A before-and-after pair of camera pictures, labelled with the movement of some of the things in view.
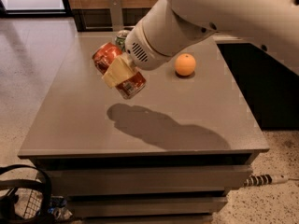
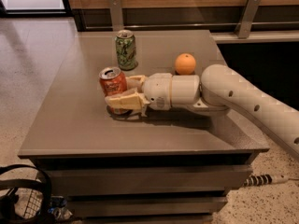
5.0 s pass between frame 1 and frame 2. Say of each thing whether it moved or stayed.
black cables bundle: stayed
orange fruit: stayed
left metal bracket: stayed
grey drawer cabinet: stayed
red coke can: moved
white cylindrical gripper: moved
